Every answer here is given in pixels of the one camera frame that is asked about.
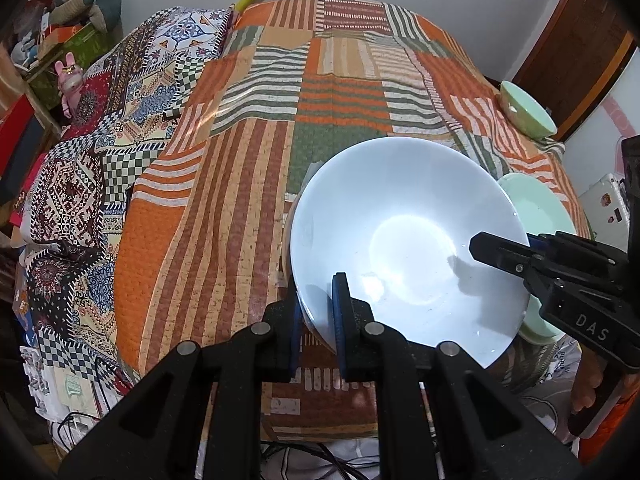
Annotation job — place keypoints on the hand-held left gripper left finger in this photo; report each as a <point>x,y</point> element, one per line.
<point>296,330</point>

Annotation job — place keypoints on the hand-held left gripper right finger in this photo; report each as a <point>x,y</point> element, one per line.
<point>340,320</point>

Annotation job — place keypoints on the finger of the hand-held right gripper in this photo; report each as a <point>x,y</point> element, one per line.
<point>580,250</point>
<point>500,255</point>

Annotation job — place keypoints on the green plate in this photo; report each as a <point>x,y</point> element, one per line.
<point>540,210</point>

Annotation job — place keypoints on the white bowl with black spots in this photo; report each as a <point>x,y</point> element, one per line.
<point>400,210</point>

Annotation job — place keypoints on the green bowl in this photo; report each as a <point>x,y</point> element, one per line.
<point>525,105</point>

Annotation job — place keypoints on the person's right hand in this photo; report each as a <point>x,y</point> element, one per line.
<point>585,385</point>

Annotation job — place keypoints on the white device with stickers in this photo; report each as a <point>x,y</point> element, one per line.
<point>605,200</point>

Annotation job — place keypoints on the white printed cloth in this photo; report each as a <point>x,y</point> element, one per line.
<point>550,390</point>

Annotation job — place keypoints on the orange striped patchwork tablecloth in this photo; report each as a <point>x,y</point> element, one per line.
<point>225,185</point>

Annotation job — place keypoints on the brown wooden door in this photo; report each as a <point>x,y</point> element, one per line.
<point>575,50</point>

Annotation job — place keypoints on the patterned patchwork blanket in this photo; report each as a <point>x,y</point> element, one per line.
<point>75,185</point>

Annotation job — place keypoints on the red box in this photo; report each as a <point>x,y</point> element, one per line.
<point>20,140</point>

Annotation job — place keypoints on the pink bunny toy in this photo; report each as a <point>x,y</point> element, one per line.
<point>70,80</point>

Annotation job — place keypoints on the orange cardboard box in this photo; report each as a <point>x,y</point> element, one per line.
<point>62,37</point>

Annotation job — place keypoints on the grey stuffed toy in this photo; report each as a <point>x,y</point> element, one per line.
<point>85,0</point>

